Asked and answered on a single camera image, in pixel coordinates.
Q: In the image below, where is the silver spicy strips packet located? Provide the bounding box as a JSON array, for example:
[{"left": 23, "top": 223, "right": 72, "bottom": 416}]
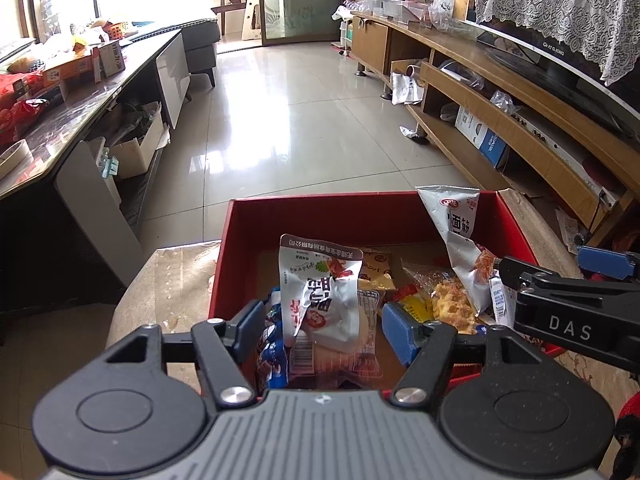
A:
[{"left": 416, "top": 185, "right": 517, "bottom": 332}]

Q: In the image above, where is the beige floral tablecloth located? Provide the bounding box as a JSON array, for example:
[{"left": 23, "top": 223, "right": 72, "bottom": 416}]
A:
[{"left": 105, "top": 187, "right": 640, "bottom": 441}]

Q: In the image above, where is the red cardboard box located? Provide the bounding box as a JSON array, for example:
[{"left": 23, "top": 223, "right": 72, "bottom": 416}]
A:
[{"left": 209, "top": 190, "right": 544, "bottom": 362}]

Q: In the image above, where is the white lace cloth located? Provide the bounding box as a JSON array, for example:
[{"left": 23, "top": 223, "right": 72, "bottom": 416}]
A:
[{"left": 475, "top": 0, "right": 640, "bottom": 87}]

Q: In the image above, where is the dark coffee table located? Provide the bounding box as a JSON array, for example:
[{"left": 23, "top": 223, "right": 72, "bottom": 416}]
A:
[{"left": 0, "top": 27, "right": 192, "bottom": 312}]

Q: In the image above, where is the curved black television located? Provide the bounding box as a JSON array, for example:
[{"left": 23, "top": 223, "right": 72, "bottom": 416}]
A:
[{"left": 465, "top": 0, "right": 640, "bottom": 134}]

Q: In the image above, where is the small white carton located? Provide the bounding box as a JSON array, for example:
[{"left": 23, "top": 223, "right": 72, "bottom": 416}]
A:
[{"left": 97, "top": 40, "right": 127, "bottom": 79}]

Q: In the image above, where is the clear egg crisp cake packet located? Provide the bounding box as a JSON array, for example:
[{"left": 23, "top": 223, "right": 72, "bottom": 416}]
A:
[{"left": 400, "top": 265, "right": 482, "bottom": 337}]

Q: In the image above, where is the open cardboard box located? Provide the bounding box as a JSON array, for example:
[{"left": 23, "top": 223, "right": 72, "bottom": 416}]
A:
[{"left": 107, "top": 110, "right": 167, "bottom": 181}]

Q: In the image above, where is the clear plastic bag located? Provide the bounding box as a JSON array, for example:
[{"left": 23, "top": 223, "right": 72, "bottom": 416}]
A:
[{"left": 430, "top": 0, "right": 469, "bottom": 32}]

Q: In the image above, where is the grey sofa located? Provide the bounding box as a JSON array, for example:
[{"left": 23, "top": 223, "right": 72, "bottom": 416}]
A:
[{"left": 180, "top": 19, "right": 222, "bottom": 89}]

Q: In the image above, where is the white red snack packet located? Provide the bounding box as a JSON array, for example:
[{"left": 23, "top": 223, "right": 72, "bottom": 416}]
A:
[{"left": 279, "top": 233, "right": 363, "bottom": 353}]

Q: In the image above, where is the red bag of fruit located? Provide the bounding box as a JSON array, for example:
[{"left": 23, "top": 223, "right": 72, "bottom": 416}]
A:
[{"left": 0, "top": 72, "right": 49, "bottom": 147}]

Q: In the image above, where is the white plastic bag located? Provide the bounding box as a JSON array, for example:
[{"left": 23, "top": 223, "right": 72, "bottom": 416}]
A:
[{"left": 391, "top": 71, "right": 427, "bottom": 107}]

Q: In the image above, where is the red yellow snack packet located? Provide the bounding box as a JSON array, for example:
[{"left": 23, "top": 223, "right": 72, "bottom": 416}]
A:
[{"left": 385, "top": 284, "right": 437, "bottom": 324}]

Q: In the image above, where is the glass sliding door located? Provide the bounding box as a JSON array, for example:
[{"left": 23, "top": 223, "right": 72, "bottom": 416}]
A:
[{"left": 257, "top": 0, "right": 342, "bottom": 44}]

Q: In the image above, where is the blue white carton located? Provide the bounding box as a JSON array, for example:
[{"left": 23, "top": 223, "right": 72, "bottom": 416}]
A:
[{"left": 455, "top": 105, "right": 509, "bottom": 169}]

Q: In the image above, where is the silver set-top box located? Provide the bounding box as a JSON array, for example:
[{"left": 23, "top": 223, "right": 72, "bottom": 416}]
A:
[{"left": 515, "top": 110, "right": 619, "bottom": 207}]

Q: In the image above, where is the wooden television stand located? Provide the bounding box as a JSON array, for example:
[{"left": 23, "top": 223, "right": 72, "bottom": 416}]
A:
[{"left": 350, "top": 10, "right": 640, "bottom": 263}]

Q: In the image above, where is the white plastic drawer cart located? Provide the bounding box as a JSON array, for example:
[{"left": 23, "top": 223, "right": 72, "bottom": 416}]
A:
[{"left": 336, "top": 7, "right": 356, "bottom": 58}]

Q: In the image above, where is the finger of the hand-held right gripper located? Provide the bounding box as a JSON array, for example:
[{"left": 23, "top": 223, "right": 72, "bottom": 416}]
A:
[
  {"left": 574, "top": 246, "right": 640, "bottom": 282},
  {"left": 497, "top": 255, "right": 583, "bottom": 292}
]

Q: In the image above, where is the blue cartoon snack packet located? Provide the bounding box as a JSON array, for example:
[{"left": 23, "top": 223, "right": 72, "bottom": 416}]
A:
[{"left": 256, "top": 287, "right": 291, "bottom": 392}]

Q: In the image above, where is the white bowl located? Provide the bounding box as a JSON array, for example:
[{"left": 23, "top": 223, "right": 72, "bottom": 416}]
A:
[{"left": 0, "top": 140, "right": 29, "bottom": 182}]

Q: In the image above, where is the red black clothing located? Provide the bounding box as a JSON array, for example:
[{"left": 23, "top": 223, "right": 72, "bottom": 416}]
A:
[{"left": 612, "top": 394, "right": 640, "bottom": 480}]

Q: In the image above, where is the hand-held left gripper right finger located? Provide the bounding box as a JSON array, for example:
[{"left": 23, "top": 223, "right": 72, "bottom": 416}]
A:
[{"left": 382, "top": 301, "right": 544, "bottom": 408}]

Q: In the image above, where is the clear bread packet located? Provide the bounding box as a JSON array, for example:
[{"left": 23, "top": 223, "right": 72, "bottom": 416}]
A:
[{"left": 289, "top": 287, "right": 383, "bottom": 380}]

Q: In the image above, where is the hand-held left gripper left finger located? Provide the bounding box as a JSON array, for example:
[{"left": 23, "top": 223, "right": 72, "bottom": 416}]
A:
[{"left": 102, "top": 299, "right": 268, "bottom": 408}]

